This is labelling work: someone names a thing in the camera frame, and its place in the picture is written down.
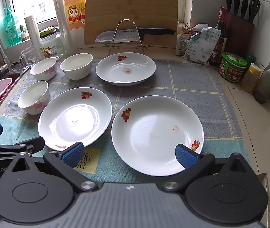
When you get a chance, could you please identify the white and blue bag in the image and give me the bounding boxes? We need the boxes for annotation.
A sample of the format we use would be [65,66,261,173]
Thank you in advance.
[182,27,222,65]

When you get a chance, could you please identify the green soap pump bottle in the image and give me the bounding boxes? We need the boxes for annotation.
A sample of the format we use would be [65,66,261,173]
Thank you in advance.
[2,6,22,47]

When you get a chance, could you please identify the spice jar with yellow cap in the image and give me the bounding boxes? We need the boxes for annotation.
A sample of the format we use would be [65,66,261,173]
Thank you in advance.
[241,63,262,93]

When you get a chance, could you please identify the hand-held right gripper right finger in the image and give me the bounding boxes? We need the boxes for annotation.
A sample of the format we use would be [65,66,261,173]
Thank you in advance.
[161,144,253,193]

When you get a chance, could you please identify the short stack of plastic cups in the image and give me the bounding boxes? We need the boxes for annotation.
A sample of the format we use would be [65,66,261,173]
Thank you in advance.
[24,15,45,61]

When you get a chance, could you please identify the glass bottle with red cap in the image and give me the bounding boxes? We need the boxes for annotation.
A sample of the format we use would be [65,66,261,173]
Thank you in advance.
[254,57,270,104]

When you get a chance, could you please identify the metal wire rack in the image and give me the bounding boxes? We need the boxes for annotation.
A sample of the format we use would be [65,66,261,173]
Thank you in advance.
[105,19,150,55]

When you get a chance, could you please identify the dark wooden knife block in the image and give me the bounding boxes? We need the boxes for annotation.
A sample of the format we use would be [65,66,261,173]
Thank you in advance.
[226,12,256,57]

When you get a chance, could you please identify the grey blue checked cloth mat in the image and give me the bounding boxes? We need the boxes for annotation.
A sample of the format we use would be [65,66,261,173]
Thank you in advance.
[0,59,250,183]

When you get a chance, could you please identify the glass jar with green lid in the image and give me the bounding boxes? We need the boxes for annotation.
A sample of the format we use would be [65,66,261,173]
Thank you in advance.
[39,26,65,60]

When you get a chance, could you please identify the binder clips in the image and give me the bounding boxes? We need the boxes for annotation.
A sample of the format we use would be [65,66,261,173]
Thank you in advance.
[182,23,198,35]

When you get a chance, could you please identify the black-handled kitchen knife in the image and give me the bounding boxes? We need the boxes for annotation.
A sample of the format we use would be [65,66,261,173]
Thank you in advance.
[95,28,176,44]

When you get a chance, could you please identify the sauce jar with green lid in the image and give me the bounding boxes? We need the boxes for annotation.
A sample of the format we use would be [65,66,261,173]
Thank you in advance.
[219,52,248,83]

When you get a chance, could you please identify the small green-lidded jar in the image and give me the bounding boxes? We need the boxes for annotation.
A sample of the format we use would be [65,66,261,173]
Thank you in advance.
[244,53,256,67]

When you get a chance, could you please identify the dark soy sauce bottle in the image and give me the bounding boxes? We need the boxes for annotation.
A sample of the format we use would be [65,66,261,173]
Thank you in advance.
[209,7,228,66]

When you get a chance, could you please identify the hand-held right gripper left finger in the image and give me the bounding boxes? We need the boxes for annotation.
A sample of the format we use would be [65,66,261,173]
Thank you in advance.
[11,142,100,194]

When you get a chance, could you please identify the white plate with fruit print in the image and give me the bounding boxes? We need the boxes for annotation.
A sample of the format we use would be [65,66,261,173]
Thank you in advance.
[38,87,113,151]
[96,52,156,86]
[111,95,205,177]

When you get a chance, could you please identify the orange cooking wine bottle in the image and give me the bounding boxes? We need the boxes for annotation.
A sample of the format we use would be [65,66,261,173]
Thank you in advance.
[64,0,87,30]

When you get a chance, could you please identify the tall stack of plastic cups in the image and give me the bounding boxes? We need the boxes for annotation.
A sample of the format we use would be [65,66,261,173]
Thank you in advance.
[53,0,72,55]

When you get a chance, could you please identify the bamboo cutting board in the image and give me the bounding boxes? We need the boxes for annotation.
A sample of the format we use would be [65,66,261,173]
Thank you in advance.
[84,0,178,49]

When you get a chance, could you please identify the white bowl with pink flowers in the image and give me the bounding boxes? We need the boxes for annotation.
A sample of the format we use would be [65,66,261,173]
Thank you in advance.
[30,57,57,81]
[60,53,93,80]
[17,81,49,115]

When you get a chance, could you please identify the clear glass mug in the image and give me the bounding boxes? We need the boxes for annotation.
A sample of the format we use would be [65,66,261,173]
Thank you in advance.
[18,46,40,69]

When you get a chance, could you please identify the white and orange bag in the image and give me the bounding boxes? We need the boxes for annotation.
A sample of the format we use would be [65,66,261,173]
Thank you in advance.
[176,32,192,56]

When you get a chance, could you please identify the black scissors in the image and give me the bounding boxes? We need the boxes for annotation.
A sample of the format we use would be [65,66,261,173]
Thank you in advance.
[248,0,261,22]

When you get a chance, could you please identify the red plastic basin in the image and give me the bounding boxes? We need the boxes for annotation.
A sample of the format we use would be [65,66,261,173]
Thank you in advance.
[0,73,21,117]

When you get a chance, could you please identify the small potted plant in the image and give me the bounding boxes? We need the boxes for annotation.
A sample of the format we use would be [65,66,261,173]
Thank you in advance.
[19,25,31,41]

